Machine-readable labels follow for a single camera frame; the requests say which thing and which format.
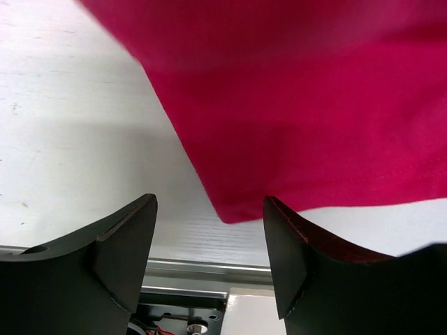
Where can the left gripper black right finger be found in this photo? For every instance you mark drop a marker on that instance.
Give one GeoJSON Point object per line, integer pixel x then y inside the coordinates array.
{"type": "Point", "coordinates": [324, 284]}

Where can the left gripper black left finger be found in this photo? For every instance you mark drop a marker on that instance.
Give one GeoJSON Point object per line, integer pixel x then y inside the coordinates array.
{"type": "Point", "coordinates": [117, 247]}

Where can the crimson red t-shirt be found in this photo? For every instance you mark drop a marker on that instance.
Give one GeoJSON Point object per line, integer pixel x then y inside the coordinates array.
{"type": "Point", "coordinates": [319, 103]}

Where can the aluminium table edge rail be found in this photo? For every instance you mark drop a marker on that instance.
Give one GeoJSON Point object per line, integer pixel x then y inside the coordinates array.
{"type": "Point", "coordinates": [171, 277]}

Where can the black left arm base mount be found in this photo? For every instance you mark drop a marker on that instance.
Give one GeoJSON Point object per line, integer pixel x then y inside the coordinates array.
{"type": "Point", "coordinates": [178, 312]}

